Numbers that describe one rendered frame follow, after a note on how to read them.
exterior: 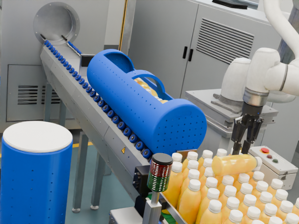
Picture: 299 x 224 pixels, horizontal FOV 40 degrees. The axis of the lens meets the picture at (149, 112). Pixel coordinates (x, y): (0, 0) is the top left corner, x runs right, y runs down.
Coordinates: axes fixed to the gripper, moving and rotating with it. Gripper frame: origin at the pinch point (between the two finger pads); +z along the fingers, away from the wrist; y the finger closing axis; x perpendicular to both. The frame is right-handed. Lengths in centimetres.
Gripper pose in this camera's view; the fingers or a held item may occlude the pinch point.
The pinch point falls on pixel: (240, 150)
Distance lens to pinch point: 168.1
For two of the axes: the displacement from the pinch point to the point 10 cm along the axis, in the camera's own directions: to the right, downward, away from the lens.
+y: -8.9, 0.3, -4.6
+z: -1.6, 9.2, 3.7
